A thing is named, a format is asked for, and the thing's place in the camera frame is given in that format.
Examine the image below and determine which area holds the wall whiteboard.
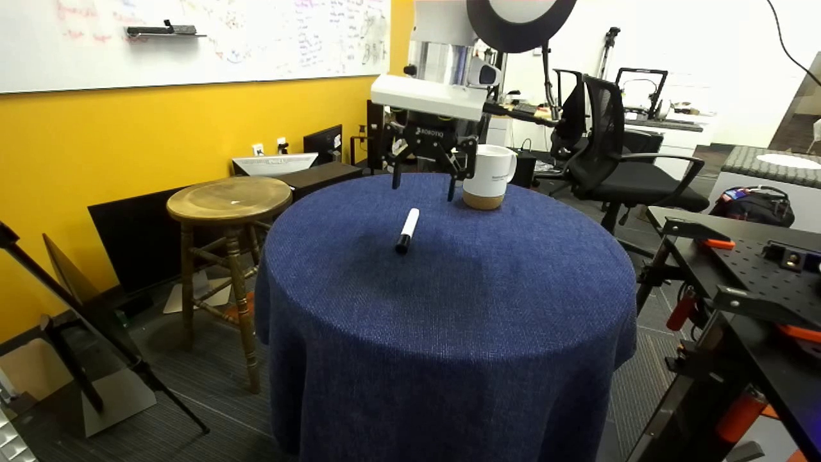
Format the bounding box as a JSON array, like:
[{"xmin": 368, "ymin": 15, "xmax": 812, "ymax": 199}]
[{"xmin": 0, "ymin": 0, "xmax": 390, "ymax": 92}]

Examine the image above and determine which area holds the black whiteboard eraser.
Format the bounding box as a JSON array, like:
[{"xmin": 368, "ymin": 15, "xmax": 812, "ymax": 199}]
[{"xmin": 125, "ymin": 21, "xmax": 204, "ymax": 39}]

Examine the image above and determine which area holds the round wooden stool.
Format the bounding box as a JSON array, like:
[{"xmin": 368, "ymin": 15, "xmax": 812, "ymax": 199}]
[{"xmin": 166, "ymin": 177, "xmax": 292, "ymax": 393}]

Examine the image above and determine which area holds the white ceramic mug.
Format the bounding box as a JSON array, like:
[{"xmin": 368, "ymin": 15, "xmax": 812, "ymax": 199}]
[{"xmin": 461, "ymin": 144, "xmax": 519, "ymax": 210}]

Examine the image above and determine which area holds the black flat panel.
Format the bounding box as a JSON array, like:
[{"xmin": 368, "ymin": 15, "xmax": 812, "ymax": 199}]
[{"xmin": 88, "ymin": 162, "xmax": 361, "ymax": 290}]

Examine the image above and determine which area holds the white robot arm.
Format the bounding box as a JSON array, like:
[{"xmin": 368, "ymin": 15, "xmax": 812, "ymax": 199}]
[{"xmin": 368, "ymin": 0, "xmax": 578, "ymax": 210}]

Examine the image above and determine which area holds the black and white marker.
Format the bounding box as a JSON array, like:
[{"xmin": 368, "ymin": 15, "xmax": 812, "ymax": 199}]
[{"xmin": 396, "ymin": 207, "xmax": 420, "ymax": 254}]

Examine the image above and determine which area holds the black and red backpack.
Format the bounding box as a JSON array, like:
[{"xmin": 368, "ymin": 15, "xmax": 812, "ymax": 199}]
[{"xmin": 710, "ymin": 185, "xmax": 795, "ymax": 227}]

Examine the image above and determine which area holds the white plastic bin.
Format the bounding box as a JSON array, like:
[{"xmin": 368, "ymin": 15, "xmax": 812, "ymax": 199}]
[{"xmin": 230, "ymin": 151, "xmax": 318, "ymax": 177}]

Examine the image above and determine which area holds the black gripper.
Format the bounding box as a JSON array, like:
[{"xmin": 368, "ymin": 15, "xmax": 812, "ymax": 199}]
[{"xmin": 383, "ymin": 109, "xmax": 477, "ymax": 203}]

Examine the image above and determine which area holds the black perforated metal workbench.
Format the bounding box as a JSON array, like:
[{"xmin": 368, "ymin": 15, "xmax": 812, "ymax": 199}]
[{"xmin": 628, "ymin": 207, "xmax": 821, "ymax": 462}]

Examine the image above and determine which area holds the blue round tablecloth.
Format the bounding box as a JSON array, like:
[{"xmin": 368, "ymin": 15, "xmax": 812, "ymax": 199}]
[{"xmin": 256, "ymin": 175, "xmax": 637, "ymax": 462}]

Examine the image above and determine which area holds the black office chair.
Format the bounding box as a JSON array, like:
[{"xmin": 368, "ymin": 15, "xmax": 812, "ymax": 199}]
[{"xmin": 551, "ymin": 69, "xmax": 710, "ymax": 235}]

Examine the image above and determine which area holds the black camera tripod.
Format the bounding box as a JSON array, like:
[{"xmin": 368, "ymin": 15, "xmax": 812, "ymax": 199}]
[{"xmin": 0, "ymin": 219, "xmax": 210, "ymax": 435}]

